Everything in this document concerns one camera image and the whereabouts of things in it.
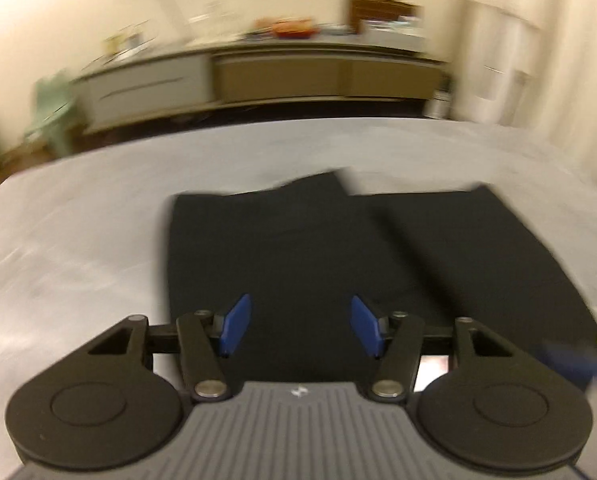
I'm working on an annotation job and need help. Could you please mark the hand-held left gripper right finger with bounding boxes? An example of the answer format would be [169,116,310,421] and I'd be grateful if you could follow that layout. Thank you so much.
[351,295,514,403]

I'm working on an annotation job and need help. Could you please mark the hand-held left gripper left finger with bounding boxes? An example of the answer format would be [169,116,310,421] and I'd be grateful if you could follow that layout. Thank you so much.
[88,294,252,402]

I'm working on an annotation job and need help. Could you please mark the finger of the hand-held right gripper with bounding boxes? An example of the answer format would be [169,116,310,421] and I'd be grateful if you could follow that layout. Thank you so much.
[535,337,597,386]

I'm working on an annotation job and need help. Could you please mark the black pants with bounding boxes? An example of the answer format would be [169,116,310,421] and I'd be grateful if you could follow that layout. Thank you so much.
[166,170,597,376]

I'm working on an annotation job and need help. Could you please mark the cream curtain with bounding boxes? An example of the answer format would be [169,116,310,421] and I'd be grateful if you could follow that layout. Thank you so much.
[543,10,597,196]

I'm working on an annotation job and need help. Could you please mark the long grey brown sideboard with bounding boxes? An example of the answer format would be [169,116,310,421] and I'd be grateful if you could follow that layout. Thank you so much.
[72,42,453,135]

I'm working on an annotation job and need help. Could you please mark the white floor air conditioner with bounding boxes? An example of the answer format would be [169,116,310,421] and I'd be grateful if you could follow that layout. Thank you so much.
[451,0,546,131]

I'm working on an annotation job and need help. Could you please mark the small green plastic chair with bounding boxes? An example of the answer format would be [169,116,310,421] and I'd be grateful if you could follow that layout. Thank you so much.
[24,72,78,157]

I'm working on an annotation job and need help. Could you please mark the white organizer box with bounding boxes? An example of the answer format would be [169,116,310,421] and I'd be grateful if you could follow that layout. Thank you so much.
[363,16,428,55]

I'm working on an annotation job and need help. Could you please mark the red fruit plate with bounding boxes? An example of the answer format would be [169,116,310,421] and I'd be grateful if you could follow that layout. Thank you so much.
[256,17,320,41]

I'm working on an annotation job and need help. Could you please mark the glass cup set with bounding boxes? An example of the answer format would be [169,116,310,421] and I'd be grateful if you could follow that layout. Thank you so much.
[186,2,234,38]

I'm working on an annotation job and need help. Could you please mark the wooden chessboard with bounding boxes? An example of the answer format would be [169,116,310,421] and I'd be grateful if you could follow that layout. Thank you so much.
[347,0,425,37]

